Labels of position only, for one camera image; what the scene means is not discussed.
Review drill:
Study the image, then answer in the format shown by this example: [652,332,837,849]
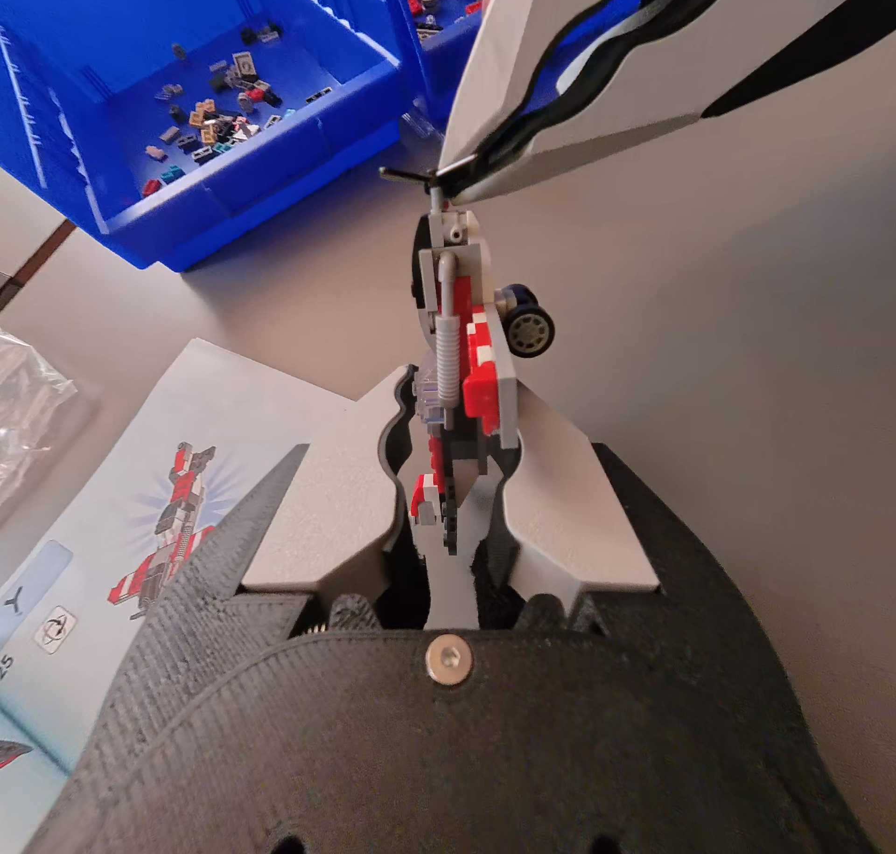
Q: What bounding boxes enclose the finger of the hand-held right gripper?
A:
[435,0,627,180]
[448,0,896,204]

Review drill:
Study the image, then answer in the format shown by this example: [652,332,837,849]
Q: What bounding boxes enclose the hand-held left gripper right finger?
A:
[476,377,661,617]

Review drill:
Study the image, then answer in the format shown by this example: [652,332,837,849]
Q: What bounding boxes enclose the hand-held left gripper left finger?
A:
[240,363,415,599]

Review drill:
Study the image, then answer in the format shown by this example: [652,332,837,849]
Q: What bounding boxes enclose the red grey brick plane model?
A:
[409,189,559,576]

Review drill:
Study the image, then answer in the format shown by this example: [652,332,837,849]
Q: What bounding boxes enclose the black brick lever piece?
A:
[380,165,449,192]

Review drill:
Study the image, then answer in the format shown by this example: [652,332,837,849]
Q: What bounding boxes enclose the grey desk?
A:
[0,98,896,854]

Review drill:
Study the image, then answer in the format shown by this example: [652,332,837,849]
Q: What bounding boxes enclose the blue plastic bin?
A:
[0,0,421,274]
[381,0,634,134]

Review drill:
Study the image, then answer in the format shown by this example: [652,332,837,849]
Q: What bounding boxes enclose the heap of mixed brick parts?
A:
[399,0,498,42]

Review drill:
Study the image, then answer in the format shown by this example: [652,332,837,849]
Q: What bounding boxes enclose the clear plastic sheet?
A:
[400,95,449,145]

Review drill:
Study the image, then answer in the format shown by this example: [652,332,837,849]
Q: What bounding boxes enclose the instruction booklet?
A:
[0,336,361,854]

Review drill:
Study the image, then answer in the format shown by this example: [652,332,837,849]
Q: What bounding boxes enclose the clear plastic bag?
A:
[0,329,79,519]

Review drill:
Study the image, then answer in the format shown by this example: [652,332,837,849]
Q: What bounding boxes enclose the pile of small brick pieces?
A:
[140,21,333,201]

